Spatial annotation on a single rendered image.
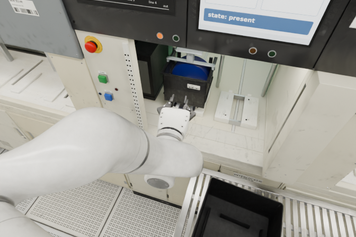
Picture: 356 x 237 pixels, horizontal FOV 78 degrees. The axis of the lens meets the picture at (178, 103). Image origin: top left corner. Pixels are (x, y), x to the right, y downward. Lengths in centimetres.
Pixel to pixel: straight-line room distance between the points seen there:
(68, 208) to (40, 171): 176
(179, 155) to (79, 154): 29
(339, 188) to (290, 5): 83
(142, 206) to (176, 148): 139
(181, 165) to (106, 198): 148
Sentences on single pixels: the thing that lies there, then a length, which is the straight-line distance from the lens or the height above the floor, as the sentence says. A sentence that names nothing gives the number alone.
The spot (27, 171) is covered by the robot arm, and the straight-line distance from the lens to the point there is 29.
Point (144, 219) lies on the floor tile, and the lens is 186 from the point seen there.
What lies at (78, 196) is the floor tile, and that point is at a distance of 205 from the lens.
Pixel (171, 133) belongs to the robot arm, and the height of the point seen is 123.
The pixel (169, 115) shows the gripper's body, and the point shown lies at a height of 121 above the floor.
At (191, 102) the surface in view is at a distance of 112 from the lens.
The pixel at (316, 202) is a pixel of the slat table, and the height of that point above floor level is 76.
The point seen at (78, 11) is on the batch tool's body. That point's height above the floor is 147.
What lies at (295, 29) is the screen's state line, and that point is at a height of 150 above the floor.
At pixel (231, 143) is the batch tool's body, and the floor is 87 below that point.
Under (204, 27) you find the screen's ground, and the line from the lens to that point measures 64.
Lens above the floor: 177
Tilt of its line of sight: 46 degrees down
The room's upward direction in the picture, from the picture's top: straight up
